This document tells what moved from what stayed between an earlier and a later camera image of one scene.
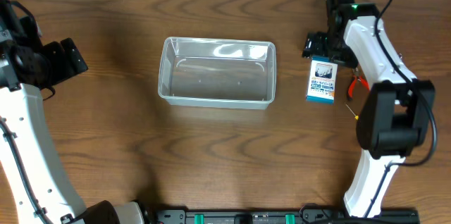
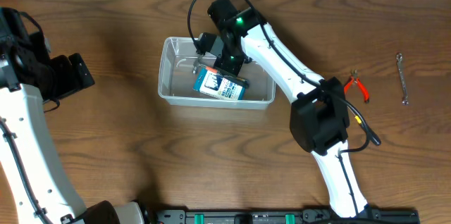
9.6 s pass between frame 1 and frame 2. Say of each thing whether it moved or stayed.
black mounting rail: stayed
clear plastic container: stayed
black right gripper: moved
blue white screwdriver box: moved
